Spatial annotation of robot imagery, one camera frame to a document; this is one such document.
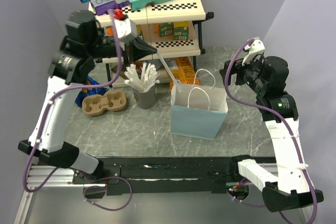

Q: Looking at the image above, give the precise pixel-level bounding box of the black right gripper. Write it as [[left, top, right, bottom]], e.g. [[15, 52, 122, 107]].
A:
[[219, 54, 267, 94]]

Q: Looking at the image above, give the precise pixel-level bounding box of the single white straw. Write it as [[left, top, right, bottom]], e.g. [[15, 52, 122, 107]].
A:
[[156, 50, 182, 92]]

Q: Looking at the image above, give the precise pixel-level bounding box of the light blue paper bag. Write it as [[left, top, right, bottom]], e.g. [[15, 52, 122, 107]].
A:
[[170, 80, 228, 140]]

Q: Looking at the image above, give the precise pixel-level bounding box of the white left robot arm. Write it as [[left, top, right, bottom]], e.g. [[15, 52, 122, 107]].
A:
[[18, 10, 157, 183]]

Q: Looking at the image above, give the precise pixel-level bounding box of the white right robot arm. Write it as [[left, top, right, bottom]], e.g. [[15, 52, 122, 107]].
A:
[[220, 55, 324, 212]]

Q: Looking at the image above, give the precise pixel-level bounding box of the wrapped white straws bundle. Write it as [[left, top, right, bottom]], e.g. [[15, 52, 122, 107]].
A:
[[123, 62, 160, 93]]

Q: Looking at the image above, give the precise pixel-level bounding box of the green box right shelf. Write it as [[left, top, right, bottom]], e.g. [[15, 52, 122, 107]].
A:
[[157, 23, 174, 37]]

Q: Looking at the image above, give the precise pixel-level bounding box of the orange snack bag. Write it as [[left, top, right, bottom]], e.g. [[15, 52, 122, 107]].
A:
[[165, 57, 195, 84]]

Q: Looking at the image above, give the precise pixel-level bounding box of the cream two-tier shelf rack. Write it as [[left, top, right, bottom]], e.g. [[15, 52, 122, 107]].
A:
[[88, 0, 215, 89]]

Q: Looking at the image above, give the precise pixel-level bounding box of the yellow green box right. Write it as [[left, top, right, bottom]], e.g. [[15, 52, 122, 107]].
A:
[[173, 21, 189, 40]]

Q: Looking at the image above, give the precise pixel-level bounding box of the grey straw holder cup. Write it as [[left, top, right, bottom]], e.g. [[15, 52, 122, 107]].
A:
[[133, 86, 156, 110]]

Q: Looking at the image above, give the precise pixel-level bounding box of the purple toothpaste box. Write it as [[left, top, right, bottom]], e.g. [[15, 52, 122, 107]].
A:
[[87, 0, 140, 16]]

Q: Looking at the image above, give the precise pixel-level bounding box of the blue chips bag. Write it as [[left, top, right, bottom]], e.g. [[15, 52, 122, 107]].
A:
[[75, 76, 109, 108]]

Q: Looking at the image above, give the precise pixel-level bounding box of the brown cardboard cup carrier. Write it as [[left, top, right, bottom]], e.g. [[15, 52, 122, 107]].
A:
[[82, 90, 128, 116]]

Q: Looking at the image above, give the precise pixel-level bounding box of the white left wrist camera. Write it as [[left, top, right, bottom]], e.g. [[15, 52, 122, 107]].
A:
[[112, 9, 138, 43]]

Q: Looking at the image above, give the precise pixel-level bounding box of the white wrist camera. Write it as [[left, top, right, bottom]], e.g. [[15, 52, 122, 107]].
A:
[[242, 37, 265, 66], [112, 9, 138, 43]]

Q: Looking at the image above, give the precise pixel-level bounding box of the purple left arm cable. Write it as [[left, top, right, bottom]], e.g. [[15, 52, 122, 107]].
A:
[[23, 9, 133, 210]]

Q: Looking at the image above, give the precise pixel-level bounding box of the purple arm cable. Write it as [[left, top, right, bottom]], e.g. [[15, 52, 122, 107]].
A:
[[224, 38, 318, 224], [23, 9, 133, 210]]

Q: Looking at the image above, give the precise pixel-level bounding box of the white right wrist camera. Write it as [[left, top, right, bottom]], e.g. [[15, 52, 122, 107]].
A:
[[242, 37, 265, 66]]

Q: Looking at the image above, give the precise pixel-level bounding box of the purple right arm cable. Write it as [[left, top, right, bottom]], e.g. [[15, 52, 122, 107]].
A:
[[224, 38, 318, 224]]

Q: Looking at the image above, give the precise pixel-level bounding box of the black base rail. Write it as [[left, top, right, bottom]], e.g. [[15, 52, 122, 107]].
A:
[[26, 155, 279, 204]]

